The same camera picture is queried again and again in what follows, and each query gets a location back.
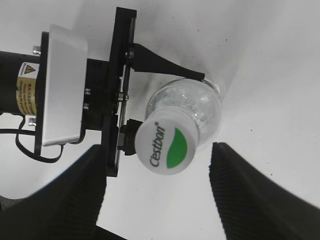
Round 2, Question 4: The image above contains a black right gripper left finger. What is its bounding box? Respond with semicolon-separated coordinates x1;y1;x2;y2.
0;144;107;240

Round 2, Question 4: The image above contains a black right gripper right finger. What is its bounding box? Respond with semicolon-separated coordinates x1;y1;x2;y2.
209;142;320;240

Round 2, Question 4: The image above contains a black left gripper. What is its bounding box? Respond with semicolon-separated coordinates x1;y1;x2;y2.
83;7;205;177

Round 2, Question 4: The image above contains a clear Cestbon water bottle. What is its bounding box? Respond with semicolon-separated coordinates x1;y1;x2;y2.
144;78;223;151

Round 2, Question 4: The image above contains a white Cestbon bottle cap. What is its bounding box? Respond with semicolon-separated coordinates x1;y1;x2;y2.
134;106;200;175

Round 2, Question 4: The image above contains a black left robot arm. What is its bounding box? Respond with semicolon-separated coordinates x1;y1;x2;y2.
0;7;205;177

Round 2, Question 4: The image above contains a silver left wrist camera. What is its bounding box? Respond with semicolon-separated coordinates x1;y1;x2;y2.
34;24;88;156

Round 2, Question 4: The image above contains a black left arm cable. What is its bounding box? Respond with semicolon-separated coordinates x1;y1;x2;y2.
0;113;63;164

